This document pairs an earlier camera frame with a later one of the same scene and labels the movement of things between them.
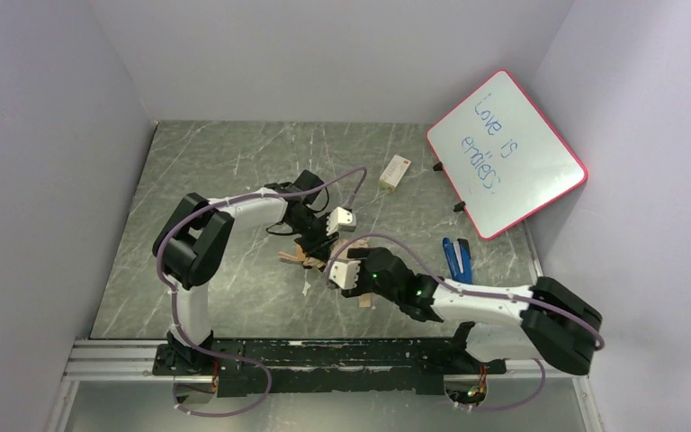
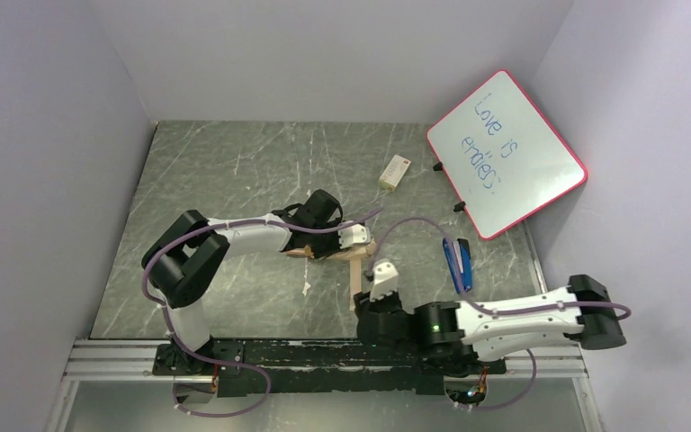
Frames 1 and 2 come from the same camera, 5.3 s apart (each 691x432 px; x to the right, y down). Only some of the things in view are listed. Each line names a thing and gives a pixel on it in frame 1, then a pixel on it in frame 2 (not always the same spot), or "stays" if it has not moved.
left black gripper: x=310 y=242 stays
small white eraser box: x=394 y=172 stays
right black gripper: x=362 y=262 to x=375 y=301
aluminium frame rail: x=134 y=361 stays
